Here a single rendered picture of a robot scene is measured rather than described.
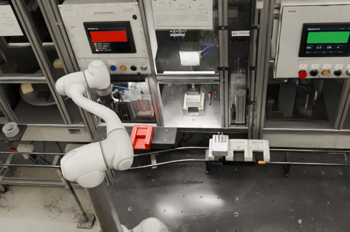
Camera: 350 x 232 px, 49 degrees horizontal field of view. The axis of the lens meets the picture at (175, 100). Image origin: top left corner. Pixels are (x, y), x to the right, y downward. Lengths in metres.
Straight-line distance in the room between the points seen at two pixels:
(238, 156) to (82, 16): 1.24
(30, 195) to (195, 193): 1.68
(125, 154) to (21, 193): 2.12
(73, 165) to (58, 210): 1.77
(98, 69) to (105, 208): 0.72
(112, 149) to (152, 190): 0.88
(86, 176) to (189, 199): 0.91
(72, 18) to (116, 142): 0.73
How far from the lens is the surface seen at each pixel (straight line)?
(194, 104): 2.53
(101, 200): 1.89
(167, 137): 2.49
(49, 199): 3.57
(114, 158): 1.71
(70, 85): 2.11
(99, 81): 2.14
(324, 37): 2.05
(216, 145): 2.40
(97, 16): 2.07
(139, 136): 2.49
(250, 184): 2.53
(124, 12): 2.01
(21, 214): 3.60
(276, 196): 2.50
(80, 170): 1.74
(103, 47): 2.15
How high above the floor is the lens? 2.79
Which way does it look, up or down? 44 degrees down
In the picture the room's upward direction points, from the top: 8 degrees counter-clockwise
